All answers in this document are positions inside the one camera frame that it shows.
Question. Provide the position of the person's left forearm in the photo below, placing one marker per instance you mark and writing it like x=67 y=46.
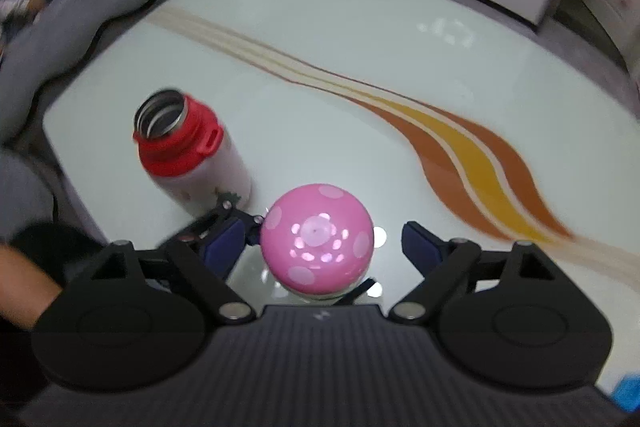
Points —
x=25 y=289

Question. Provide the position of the red and white thermos bottle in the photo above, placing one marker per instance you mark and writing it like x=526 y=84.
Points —
x=200 y=167

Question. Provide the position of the blue object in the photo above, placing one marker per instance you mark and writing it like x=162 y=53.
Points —
x=629 y=394

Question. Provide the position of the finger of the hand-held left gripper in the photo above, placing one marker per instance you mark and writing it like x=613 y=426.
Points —
x=227 y=211
x=362 y=294

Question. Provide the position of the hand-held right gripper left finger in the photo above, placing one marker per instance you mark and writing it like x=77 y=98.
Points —
x=222 y=247

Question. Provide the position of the grey cushion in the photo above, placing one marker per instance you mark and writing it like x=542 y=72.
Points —
x=80 y=22

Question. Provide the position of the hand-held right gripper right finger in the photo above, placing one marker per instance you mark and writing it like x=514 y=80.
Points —
x=422 y=244

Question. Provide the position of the white panel door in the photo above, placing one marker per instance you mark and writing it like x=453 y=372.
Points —
x=615 y=7

